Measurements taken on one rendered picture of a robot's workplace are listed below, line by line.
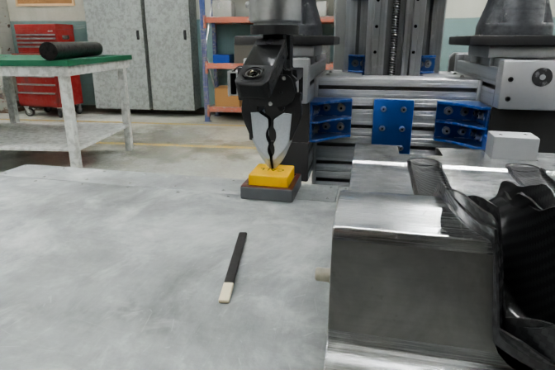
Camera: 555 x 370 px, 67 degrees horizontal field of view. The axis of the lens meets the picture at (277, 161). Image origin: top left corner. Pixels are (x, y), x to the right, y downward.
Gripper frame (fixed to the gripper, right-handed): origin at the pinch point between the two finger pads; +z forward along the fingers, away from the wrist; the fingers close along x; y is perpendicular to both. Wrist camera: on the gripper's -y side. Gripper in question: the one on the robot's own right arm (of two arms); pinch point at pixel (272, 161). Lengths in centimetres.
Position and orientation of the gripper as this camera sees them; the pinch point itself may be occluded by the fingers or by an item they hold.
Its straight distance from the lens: 64.2
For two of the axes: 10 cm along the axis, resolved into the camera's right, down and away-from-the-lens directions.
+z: 0.0, 9.6, 2.8
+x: -9.8, -0.6, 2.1
